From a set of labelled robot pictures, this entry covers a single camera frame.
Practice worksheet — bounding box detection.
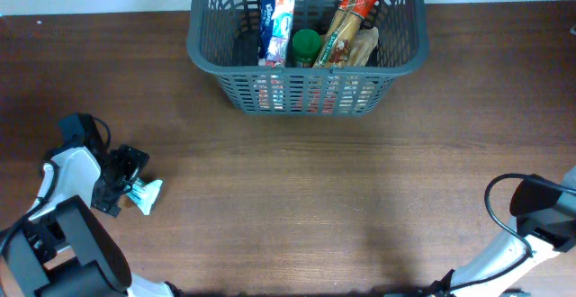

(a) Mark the spaghetti pasta package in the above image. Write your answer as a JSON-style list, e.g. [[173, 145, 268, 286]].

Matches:
[[299, 0, 382, 112]]

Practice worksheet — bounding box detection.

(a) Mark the teal tissue packet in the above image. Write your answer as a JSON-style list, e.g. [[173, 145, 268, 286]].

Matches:
[[126, 178, 163, 216]]

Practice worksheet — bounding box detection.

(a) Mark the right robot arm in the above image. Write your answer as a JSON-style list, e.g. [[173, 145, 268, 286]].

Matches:
[[422, 169, 575, 296]]

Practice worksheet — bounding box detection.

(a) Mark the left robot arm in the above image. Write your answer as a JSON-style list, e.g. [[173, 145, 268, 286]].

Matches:
[[1, 113, 183, 297]]

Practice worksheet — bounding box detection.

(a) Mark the green lid Knorr jar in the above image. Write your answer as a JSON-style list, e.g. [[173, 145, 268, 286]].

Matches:
[[292, 29, 322, 68]]

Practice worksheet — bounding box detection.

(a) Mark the Kleenex tissue multipack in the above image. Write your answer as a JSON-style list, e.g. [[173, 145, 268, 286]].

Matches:
[[257, 0, 296, 68]]

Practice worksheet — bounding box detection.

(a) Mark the grey plastic shopping basket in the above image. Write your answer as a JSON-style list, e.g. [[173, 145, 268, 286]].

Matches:
[[187, 0, 429, 116]]

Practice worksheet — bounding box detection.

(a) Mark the beige snack bag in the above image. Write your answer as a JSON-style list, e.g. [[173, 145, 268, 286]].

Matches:
[[335, 26, 381, 112]]

